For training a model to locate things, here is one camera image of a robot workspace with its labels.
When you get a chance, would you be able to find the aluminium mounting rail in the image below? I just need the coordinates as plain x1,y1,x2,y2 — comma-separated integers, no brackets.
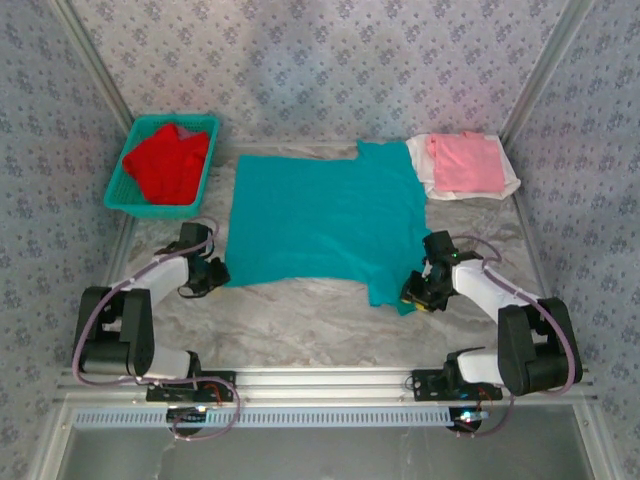
54,367,599,404

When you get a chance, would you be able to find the grey slotted cable duct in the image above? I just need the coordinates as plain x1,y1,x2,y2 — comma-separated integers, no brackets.
72,405,451,430

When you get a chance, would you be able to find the folded white t-shirt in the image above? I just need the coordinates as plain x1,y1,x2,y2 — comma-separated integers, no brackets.
407,132,522,202

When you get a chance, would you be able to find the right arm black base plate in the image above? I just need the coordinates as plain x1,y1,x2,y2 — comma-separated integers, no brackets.
410,368,504,403

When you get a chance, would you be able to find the folded pink t-shirt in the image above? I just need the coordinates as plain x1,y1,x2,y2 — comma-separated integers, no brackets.
424,130,506,194

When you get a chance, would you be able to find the teal t-shirt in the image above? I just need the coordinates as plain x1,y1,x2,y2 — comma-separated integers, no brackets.
223,139,432,317

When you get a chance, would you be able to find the black controller board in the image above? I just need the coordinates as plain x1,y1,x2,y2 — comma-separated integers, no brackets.
166,407,209,432
448,407,489,432

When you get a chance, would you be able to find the teal plastic basket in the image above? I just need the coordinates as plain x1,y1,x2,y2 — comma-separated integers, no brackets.
103,113,222,221

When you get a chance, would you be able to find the aluminium corner post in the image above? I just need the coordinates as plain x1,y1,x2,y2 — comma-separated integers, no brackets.
49,0,135,124
499,0,596,144

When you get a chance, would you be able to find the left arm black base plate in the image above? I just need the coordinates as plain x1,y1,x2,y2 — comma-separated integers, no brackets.
145,370,237,403

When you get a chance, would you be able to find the red t-shirt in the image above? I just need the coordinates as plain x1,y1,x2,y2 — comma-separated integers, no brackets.
122,123,211,206

